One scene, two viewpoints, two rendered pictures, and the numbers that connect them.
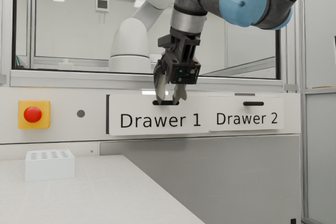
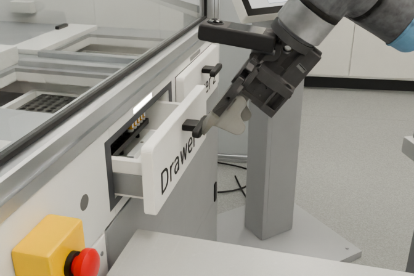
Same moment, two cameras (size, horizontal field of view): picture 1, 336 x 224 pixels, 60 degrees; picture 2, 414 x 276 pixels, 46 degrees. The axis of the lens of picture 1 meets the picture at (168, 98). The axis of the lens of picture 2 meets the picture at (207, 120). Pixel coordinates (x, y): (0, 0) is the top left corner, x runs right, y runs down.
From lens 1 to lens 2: 0.78 m
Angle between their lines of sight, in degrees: 60
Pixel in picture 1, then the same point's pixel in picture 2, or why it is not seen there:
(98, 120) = (101, 195)
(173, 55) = (270, 71)
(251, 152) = not seen: hidden behind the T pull
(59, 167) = not seen: outside the picture
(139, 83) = (132, 97)
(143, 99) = (173, 133)
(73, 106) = (75, 196)
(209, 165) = not seen: hidden behind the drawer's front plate
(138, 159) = (137, 219)
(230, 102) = (194, 75)
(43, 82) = (34, 182)
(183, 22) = (322, 36)
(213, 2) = (394, 26)
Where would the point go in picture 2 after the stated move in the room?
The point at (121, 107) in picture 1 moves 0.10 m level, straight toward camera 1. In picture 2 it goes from (161, 162) to (224, 177)
